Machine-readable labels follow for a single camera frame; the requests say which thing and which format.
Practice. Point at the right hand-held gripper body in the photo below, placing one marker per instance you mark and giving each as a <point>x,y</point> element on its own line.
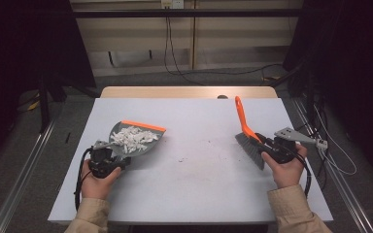
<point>283,150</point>

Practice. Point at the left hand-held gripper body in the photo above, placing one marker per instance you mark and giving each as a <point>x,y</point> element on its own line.
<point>100,161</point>

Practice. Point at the pile of white paper scraps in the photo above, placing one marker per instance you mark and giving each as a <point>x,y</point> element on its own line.
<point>132,137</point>

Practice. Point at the orange brush with grey bristles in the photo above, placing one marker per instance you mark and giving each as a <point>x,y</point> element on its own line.
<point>241,113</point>

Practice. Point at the grey dustpan with orange edge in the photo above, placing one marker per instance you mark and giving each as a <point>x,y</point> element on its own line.
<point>142,125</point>

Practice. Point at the person's right hand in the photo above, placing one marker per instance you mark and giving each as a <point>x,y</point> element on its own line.
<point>288,174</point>

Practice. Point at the person's left hand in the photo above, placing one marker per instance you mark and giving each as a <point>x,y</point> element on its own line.
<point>95,187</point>

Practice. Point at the white power strip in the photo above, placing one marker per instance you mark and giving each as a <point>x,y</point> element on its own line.
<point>321,144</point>

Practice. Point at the black metal stand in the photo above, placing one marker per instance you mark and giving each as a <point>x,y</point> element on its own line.
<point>44,106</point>

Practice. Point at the black curtain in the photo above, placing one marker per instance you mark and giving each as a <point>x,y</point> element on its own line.
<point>353,48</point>
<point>22,42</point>

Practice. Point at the aluminium floor rail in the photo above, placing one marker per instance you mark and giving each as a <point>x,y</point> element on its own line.
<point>343,191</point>
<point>19,184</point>

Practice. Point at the long wall shelf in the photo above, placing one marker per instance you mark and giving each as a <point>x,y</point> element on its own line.
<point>187,13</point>

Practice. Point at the white wall socket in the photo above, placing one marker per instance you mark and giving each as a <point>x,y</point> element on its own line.
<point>171,3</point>

